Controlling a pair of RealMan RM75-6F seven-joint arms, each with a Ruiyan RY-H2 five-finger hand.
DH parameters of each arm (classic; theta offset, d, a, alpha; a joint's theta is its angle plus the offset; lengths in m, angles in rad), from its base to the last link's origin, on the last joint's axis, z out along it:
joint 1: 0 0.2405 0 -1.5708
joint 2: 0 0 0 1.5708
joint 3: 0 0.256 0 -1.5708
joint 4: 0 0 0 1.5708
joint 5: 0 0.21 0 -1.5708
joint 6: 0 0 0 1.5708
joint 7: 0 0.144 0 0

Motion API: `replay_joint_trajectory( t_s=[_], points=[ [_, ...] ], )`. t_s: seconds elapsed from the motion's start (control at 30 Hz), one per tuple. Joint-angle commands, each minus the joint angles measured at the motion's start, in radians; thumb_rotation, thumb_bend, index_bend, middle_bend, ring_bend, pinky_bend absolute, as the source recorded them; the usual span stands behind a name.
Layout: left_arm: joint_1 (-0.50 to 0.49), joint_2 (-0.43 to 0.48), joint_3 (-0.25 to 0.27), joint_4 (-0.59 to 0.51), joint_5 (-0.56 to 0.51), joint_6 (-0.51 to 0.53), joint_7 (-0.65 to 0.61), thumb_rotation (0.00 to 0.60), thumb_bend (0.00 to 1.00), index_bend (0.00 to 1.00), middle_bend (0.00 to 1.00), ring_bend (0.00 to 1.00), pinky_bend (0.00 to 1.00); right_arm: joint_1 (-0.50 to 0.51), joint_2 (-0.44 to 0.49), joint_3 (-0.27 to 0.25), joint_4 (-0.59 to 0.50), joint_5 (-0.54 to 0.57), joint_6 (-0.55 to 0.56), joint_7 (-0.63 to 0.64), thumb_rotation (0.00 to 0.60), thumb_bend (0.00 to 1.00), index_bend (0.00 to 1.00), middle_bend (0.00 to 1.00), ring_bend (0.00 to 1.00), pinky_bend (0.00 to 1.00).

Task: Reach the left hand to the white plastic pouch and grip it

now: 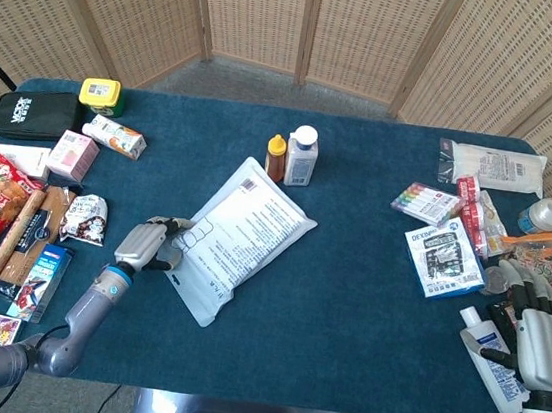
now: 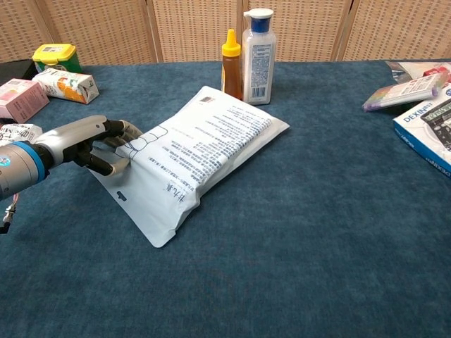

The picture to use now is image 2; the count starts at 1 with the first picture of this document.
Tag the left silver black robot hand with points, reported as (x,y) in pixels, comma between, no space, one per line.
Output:
(75,141)

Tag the large white blue-print bag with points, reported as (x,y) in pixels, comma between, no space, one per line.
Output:
(197,155)

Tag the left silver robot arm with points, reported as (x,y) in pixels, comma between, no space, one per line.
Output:
(17,169)

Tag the black white snack pouch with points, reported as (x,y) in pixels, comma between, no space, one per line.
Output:
(19,134)

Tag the white noodle bag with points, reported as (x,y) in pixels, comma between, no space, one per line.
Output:
(408,68)

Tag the orange juice carton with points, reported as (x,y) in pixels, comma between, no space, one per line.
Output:
(67,84)

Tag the pink box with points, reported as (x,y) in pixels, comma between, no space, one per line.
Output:
(21,100)

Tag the green container with yellow lid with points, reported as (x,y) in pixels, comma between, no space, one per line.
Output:
(56,56)

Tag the rattan folding screen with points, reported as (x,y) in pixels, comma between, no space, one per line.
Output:
(141,28)

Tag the honey bottle with yellow cap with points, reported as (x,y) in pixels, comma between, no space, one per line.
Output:
(232,70)

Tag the white bottle with blue cap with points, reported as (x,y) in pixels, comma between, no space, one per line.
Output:
(259,63)

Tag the blue table cloth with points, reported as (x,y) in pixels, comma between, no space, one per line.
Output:
(246,264)

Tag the colour marker pack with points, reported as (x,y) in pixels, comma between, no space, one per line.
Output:
(405,92)

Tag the blue white calculator box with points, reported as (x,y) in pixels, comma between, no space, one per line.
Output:
(430,126)

